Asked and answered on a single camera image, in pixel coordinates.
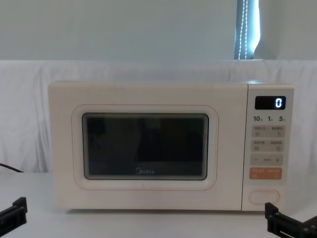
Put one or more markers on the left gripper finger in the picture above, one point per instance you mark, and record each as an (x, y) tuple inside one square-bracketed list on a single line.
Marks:
[(19, 209)]

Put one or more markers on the cream microwave oven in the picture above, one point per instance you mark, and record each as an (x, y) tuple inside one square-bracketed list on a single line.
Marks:
[(148, 94)]

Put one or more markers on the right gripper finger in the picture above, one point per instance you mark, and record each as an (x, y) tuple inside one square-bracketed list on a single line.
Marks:
[(273, 218)]

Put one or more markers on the white curtain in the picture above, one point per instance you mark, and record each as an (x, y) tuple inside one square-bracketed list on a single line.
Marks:
[(111, 27)]

